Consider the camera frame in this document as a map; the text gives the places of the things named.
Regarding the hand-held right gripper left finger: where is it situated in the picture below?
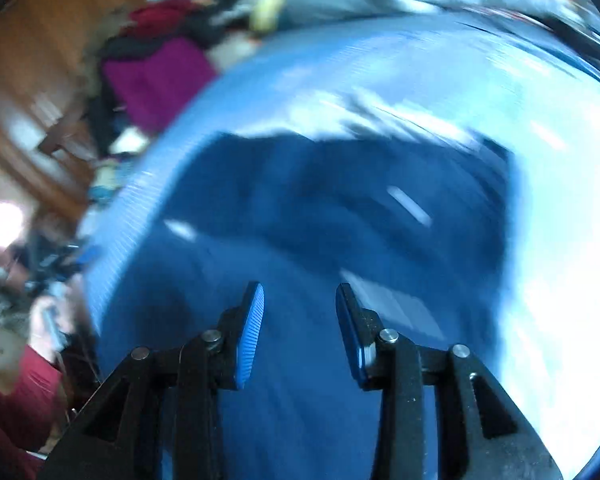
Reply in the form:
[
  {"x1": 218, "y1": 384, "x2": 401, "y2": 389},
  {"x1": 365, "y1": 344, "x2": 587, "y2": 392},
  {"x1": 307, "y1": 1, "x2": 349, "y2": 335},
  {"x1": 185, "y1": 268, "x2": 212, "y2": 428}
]
[{"x1": 39, "y1": 281, "x2": 266, "y2": 480}]

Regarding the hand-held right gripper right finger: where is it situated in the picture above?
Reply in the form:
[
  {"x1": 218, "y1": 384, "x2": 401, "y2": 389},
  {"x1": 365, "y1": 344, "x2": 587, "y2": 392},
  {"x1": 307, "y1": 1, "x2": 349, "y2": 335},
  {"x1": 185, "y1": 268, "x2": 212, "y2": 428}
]
[{"x1": 335, "y1": 282, "x2": 563, "y2": 480}]

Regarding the dark navy garment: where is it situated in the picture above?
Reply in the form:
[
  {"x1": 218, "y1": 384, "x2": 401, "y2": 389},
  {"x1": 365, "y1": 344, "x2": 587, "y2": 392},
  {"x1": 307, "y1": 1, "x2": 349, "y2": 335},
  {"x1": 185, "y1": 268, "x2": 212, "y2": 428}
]
[{"x1": 92, "y1": 130, "x2": 518, "y2": 480}]

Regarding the person's left hand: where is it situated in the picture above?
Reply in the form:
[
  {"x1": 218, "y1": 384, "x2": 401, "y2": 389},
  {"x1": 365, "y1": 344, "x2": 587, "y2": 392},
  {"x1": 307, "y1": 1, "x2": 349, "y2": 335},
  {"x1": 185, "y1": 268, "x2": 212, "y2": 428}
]
[{"x1": 30, "y1": 292, "x2": 78, "y2": 358}]

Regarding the purple cloth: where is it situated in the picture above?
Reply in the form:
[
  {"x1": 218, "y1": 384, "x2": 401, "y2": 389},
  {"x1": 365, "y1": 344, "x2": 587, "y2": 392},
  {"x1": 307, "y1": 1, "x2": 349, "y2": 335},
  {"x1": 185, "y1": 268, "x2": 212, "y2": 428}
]
[{"x1": 102, "y1": 37, "x2": 218, "y2": 133}]

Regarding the blue checked star bedsheet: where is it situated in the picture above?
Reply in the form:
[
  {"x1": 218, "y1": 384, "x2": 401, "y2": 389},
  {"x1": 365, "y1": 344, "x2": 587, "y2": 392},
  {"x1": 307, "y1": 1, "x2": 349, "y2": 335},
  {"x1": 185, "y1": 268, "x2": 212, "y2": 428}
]
[{"x1": 80, "y1": 10, "x2": 600, "y2": 480}]

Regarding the dark red cloth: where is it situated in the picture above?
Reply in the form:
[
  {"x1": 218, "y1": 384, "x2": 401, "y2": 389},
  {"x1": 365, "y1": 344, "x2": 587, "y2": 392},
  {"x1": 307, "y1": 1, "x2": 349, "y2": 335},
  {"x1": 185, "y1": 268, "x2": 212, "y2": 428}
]
[{"x1": 125, "y1": 0, "x2": 206, "y2": 36}]

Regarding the pale yellow bag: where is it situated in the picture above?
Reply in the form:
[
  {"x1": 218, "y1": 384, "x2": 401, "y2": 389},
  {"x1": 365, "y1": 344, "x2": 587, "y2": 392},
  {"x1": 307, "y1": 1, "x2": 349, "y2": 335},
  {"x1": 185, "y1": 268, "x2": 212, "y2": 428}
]
[{"x1": 250, "y1": 0, "x2": 288, "y2": 33}]

